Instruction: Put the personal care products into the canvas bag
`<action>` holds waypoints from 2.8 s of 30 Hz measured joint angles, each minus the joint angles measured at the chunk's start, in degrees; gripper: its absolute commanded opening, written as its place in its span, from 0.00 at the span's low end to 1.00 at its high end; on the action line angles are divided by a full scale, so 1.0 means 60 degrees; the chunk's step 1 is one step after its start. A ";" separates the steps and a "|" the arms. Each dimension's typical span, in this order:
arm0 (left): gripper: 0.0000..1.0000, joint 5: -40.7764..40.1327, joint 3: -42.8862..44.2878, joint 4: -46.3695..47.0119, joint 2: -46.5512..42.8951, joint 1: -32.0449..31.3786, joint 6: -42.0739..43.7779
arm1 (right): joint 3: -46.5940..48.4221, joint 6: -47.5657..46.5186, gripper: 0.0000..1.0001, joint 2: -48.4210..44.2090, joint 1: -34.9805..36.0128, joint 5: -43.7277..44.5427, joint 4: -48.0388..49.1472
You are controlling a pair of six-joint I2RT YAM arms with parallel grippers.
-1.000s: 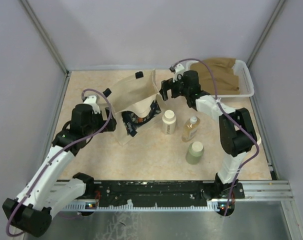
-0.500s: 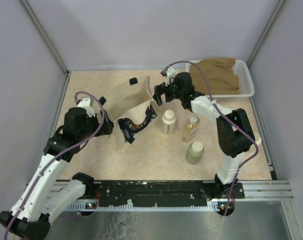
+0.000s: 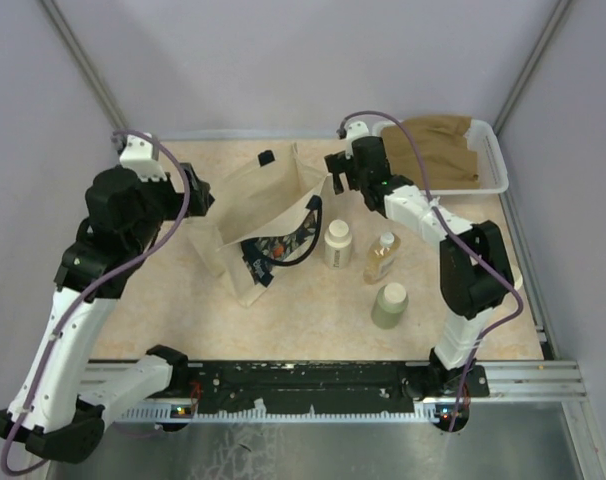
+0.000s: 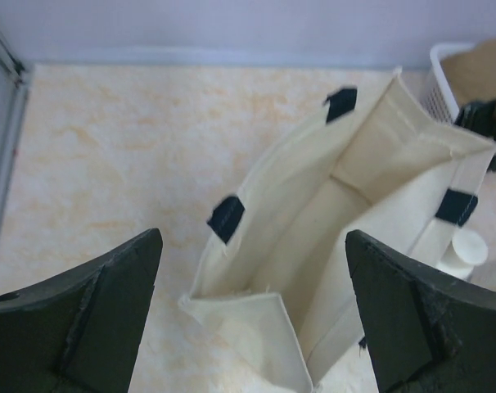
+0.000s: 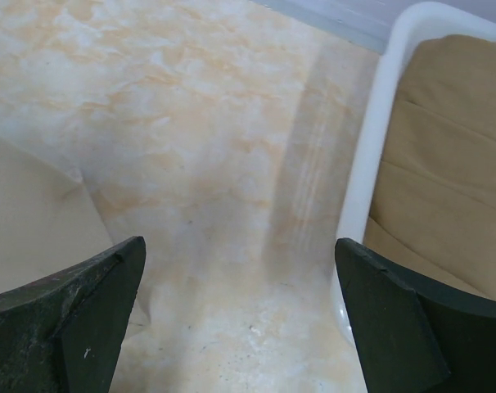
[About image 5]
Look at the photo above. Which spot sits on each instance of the beige canvas tote bag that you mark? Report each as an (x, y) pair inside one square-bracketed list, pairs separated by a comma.
[(48, 221)]

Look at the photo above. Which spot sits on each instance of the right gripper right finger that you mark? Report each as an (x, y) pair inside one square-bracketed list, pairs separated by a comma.
[(413, 333)]

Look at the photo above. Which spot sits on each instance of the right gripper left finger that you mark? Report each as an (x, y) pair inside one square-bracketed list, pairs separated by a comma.
[(64, 332)]

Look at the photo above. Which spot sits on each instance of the white plastic basket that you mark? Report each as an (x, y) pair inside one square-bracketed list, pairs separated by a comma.
[(418, 23)]

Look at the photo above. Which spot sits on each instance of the brown folded cloth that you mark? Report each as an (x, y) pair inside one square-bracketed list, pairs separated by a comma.
[(434, 204)]

